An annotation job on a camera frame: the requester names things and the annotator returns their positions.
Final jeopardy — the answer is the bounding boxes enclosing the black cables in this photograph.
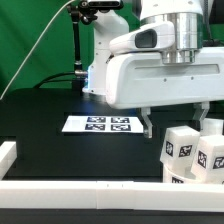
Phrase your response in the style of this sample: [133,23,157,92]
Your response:
[32,71,77,90]

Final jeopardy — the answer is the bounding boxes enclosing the black camera on mount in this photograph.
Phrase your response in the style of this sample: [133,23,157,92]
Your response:
[79,0,123,10]

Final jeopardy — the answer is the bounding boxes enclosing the white front barrier rail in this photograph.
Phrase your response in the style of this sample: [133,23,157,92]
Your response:
[0,181,224,212]

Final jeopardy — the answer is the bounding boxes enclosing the white cable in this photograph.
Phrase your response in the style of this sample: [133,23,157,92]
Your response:
[0,0,76,101]

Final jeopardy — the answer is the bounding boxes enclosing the white round stool seat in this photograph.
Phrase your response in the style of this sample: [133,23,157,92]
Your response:
[163,165,224,184]

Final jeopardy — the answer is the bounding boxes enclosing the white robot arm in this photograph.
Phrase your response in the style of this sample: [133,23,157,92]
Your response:
[84,0,224,137]

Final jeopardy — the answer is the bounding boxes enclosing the paper sheet with tags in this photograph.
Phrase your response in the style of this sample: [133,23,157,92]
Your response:
[62,116,143,134]

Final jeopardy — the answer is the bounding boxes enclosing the white left barrier block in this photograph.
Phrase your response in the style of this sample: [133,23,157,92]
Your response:
[0,141,17,181]

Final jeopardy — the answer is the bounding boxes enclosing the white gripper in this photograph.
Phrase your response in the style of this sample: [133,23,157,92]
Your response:
[106,47,224,138]

